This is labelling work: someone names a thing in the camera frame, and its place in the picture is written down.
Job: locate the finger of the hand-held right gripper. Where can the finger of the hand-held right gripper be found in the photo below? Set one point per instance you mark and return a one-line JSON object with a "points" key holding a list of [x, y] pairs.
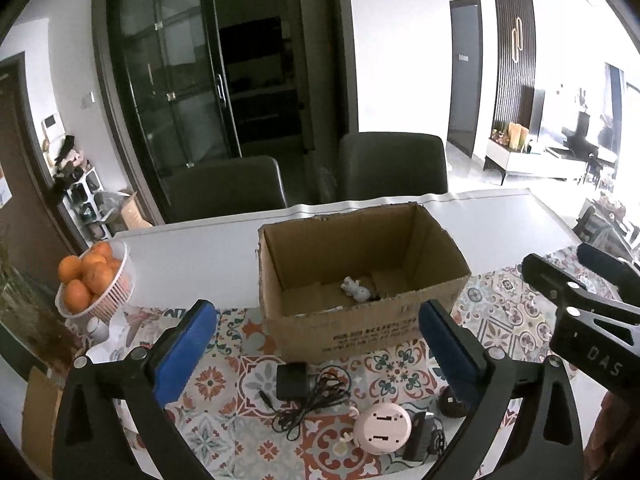
{"points": [[612, 267], [550, 277]]}

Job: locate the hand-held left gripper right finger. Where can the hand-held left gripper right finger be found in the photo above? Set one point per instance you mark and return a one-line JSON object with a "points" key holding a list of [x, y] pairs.
{"points": [[450, 355]]}

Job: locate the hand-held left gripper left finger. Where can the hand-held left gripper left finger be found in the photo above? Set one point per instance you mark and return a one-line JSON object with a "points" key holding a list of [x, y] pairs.
{"points": [[185, 350]]}

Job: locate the round white plug socket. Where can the round white plug socket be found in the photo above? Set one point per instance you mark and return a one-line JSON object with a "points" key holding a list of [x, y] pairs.
{"points": [[382, 427]]}

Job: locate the brown cardboard box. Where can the brown cardboard box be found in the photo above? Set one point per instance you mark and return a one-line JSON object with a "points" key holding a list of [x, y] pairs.
{"points": [[350, 330]]}

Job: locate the small white gadget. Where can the small white gadget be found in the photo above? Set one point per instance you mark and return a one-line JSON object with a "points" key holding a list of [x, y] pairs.
{"points": [[356, 290]]}

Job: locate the person's right forearm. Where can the person's right forearm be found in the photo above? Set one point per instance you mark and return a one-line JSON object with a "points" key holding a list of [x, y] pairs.
{"points": [[617, 440]]}

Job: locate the chair with patterned cushion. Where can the chair with patterned cushion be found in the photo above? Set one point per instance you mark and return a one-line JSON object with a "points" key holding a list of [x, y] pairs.
{"points": [[607, 225]]}

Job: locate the dark round object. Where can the dark round object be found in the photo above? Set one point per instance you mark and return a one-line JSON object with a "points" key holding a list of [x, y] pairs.
{"points": [[452, 405]]}

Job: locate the patterned tissue packet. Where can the patterned tissue packet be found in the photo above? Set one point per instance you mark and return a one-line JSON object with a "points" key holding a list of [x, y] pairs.
{"points": [[140, 317]]}

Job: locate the patterned table runner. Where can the patterned table runner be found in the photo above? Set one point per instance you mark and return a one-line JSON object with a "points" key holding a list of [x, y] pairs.
{"points": [[240, 410]]}

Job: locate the small black charger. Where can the small black charger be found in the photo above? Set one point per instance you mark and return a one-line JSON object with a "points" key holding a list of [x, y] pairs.
{"points": [[420, 437]]}

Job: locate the small white bottle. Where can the small white bottle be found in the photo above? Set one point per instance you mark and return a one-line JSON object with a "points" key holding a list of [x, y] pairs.
{"points": [[97, 329]]}

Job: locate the white fruit basket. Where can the white fruit basket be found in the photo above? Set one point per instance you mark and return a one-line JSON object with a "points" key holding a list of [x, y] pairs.
{"points": [[115, 292]]}

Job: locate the pile of oranges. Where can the pile of oranges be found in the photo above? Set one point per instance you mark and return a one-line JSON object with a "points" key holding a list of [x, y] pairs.
{"points": [[97, 277]]}

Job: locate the white television cabinet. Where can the white television cabinet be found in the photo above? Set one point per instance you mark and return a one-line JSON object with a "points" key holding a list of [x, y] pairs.
{"points": [[540, 160]]}

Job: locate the cardboard box on floor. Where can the cardboard box on floor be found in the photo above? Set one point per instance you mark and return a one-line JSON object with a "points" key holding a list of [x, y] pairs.
{"points": [[135, 210]]}

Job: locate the woven straw tissue box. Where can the woven straw tissue box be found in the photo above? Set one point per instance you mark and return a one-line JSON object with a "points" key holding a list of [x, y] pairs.
{"points": [[42, 420]]}

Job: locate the clear glass vase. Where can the clear glass vase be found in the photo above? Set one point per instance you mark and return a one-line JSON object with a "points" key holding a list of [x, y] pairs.
{"points": [[30, 310]]}

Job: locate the dark dining chair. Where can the dark dining chair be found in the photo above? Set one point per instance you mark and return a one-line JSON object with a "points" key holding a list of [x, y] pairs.
{"points": [[392, 165], [225, 190]]}

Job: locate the white cluttered shelf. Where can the white cluttered shelf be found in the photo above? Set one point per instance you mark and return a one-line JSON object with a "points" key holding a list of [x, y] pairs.
{"points": [[82, 195]]}

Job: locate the dark hallway door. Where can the dark hallway door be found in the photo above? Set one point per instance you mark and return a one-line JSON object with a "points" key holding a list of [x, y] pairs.
{"points": [[465, 75]]}

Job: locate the red and white door poster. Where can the red and white door poster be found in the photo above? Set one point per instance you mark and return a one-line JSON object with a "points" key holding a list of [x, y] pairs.
{"points": [[4, 185]]}

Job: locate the brown wooden door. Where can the brown wooden door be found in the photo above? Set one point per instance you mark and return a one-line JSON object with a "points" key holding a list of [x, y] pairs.
{"points": [[25, 160]]}

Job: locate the white intercom panel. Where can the white intercom panel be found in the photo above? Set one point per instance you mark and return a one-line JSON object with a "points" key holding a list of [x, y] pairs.
{"points": [[52, 129]]}

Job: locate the black framed glass sliding door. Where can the black framed glass sliding door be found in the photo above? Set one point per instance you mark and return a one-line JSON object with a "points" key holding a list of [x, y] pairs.
{"points": [[175, 85]]}

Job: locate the dark slatted wall panel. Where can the dark slatted wall panel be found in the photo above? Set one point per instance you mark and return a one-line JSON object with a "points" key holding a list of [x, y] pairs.
{"points": [[515, 55]]}

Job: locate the white wall switch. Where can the white wall switch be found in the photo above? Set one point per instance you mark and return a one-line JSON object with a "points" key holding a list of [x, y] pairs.
{"points": [[88, 99]]}

